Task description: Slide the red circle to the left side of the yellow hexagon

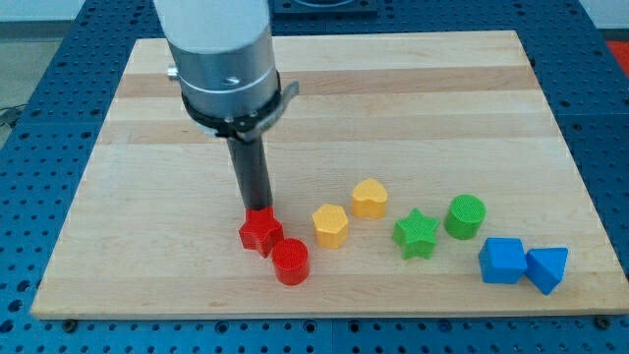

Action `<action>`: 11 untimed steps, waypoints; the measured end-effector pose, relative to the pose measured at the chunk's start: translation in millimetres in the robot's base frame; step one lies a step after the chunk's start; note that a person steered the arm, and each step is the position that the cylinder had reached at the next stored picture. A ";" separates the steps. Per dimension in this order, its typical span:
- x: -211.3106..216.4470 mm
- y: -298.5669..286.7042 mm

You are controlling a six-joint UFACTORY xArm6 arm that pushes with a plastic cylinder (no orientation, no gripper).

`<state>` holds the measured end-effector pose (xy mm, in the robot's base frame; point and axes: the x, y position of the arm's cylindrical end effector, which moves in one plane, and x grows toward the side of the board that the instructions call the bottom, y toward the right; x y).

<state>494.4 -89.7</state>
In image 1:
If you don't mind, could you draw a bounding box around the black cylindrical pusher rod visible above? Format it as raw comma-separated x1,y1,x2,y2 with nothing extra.
227,139,273,210

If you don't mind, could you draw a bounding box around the red circle block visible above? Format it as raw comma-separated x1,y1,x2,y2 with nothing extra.
271,238,310,286

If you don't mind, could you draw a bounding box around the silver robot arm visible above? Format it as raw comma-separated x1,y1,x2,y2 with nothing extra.
154,0,285,210

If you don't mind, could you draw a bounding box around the yellow hexagon block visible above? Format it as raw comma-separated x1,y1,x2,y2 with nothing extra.
312,204,349,250

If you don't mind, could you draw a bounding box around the green circle block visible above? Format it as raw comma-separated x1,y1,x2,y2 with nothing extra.
444,195,486,240

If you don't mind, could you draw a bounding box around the red star block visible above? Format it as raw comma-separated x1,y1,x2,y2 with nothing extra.
239,206,284,258

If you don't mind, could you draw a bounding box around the yellow heart block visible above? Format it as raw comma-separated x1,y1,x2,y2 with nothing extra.
352,178,388,219

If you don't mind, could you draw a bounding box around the wooden board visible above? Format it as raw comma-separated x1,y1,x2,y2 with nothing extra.
30,31,628,320

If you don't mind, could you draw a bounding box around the green star block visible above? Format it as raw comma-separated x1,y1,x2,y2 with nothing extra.
392,208,440,260

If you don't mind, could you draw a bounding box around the blue cube block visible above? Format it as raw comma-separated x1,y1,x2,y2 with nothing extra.
478,237,528,284

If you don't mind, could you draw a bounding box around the blue triangle block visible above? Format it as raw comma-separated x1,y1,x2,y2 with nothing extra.
525,247,569,295

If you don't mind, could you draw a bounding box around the black clamp ring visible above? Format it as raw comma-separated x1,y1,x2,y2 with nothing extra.
180,73,301,144

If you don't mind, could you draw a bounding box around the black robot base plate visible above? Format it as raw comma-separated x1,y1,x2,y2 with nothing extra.
269,0,380,16

